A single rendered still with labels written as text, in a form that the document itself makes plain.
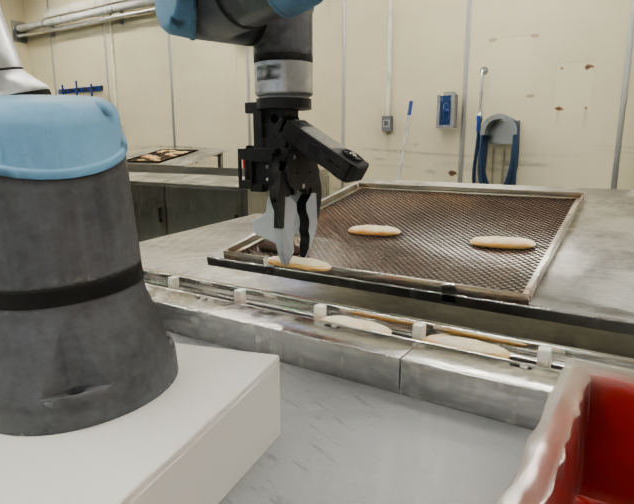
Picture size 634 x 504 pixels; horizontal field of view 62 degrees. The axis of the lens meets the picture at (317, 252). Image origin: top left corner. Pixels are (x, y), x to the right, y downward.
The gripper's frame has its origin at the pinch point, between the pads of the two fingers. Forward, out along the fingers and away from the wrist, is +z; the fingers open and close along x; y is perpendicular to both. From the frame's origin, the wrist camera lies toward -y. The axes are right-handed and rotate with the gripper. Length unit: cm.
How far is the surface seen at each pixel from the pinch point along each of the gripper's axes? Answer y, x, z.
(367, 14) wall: 183, -370, -123
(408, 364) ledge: -19.8, 9.0, 8.0
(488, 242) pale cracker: -17.9, -27.1, 1.0
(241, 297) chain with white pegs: 10.0, 0.4, 7.6
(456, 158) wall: 99, -370, -4
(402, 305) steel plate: -6.4, -20.6, 11.6
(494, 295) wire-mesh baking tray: -23.6, -9.5, 4.5
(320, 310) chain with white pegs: -3.8, 0.6, 7.2
